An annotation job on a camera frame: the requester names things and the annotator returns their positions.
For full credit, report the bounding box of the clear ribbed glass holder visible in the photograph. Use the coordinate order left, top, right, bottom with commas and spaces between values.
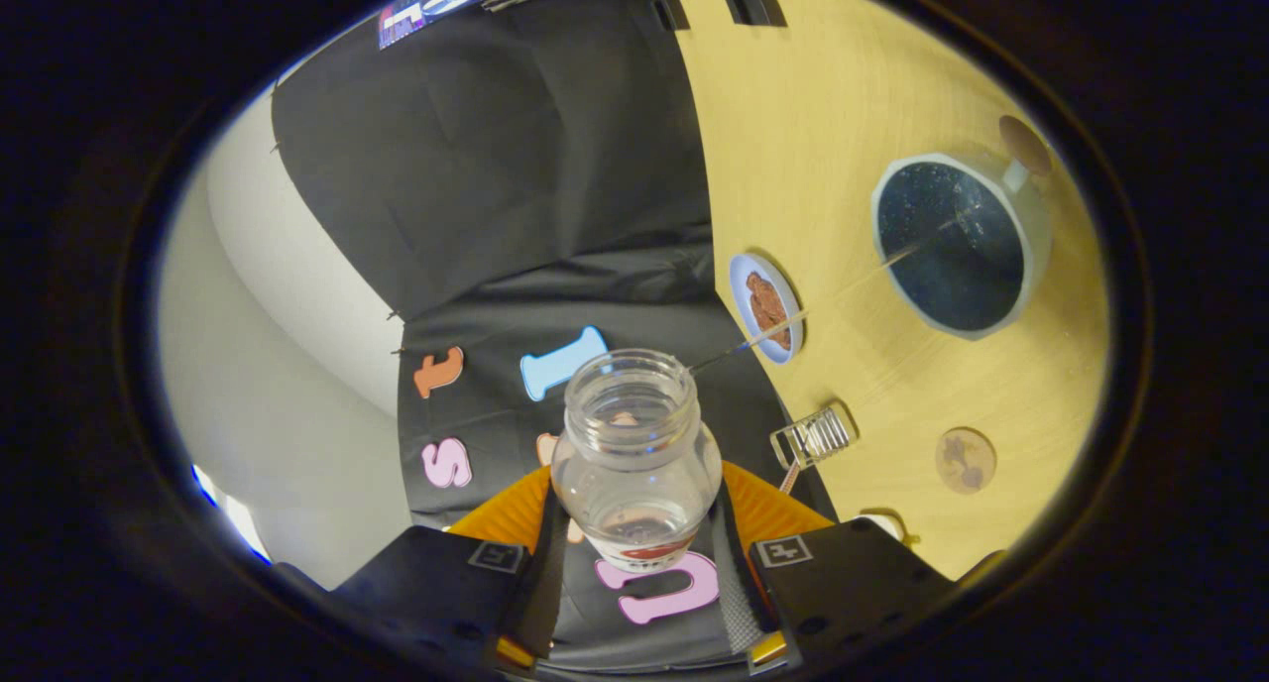
771, 401, 859, 470

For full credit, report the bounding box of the black backdrop cloth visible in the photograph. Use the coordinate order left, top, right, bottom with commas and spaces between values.
273, 0, 844, 673

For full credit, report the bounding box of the round brown coaster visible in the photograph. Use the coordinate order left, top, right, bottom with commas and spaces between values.
935, 427, 997, 495

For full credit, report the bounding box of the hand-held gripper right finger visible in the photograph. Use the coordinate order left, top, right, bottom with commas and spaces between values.
710, 461, 958, 675

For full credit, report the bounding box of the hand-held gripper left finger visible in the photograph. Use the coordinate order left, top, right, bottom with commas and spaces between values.
332, 464, 572, 678

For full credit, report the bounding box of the clear glass bottle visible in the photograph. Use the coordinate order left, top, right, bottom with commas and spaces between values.
551, 350, 723, 574

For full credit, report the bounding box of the brown cookie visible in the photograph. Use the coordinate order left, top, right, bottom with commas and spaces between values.
758, 300, 794, 352
746, 271, 784, 326

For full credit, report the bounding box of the purple printed sign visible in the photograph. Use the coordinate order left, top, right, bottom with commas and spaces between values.
377, 0, 487, 49

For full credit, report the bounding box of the light wooden table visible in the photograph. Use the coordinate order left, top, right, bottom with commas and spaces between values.
674, 0, 1111, 579

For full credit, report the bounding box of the white cup blue inside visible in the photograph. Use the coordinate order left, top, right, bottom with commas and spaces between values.
870, 152, 1054, 341

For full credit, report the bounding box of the white toaster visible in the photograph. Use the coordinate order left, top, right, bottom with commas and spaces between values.
858, 509, 918, 549

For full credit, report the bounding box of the light blue plate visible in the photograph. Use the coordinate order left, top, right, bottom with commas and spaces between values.
729, 253, 806, 366

